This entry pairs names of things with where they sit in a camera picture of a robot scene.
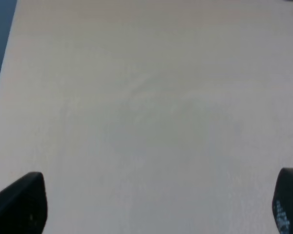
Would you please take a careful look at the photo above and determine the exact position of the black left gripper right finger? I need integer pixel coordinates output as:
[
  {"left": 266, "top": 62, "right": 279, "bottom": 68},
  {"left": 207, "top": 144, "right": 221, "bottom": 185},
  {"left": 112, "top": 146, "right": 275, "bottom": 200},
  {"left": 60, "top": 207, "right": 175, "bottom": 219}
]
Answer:
[{"left": 272, "top": 168, "right": 293, "bottom": 234}]

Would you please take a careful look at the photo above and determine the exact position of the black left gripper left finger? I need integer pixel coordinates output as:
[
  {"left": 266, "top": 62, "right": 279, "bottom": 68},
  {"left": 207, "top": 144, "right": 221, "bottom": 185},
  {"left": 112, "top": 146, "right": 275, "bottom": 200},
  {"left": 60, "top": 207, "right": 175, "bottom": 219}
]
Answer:
[{"left": 0, "top": 172, "right": 48, "bottom": 234}]

